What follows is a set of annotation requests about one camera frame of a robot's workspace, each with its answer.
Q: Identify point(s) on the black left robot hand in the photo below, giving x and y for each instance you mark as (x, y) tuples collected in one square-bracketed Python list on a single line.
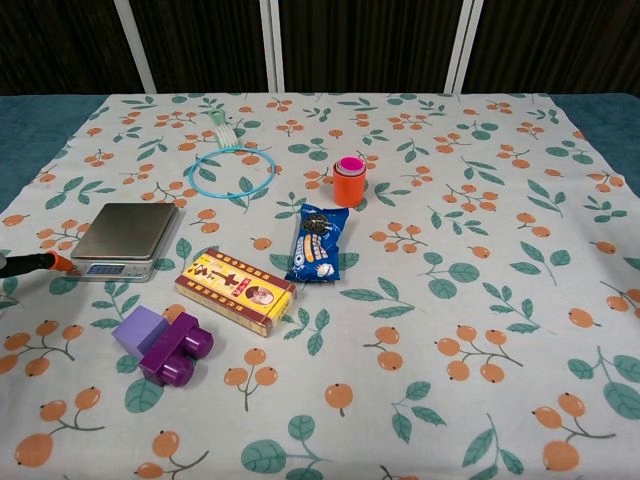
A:
[(30, 265)]

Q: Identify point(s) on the silver digital kitchen scale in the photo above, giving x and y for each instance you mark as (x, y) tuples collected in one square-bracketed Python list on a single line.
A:
[(127, 230)]

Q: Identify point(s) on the yellow red printed box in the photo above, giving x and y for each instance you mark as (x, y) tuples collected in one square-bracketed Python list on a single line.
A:
[(235, 290)]

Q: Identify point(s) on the light purple cube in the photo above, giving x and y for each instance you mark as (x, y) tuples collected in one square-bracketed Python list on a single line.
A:
[(140, 327)]

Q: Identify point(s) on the dark purple building block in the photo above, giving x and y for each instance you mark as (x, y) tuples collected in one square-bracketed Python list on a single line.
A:
[(175, 355)]

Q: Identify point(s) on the green white brush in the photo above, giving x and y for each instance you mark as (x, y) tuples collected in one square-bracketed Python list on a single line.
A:
[(224, 131)]

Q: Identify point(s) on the blue Oreo cookie packet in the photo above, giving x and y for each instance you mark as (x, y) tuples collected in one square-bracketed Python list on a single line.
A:
[(317, 245)]

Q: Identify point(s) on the orange pink stacked cups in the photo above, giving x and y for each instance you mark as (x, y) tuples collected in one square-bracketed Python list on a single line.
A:
[(348, 187)]

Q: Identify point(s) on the floral white tablecloth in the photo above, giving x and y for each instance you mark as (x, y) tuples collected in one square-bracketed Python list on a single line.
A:
[(450, 300)]

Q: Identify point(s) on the white screen frame post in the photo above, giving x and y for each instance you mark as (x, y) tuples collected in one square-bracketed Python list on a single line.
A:
[(272, 45), (462, 45), (135, 45)]

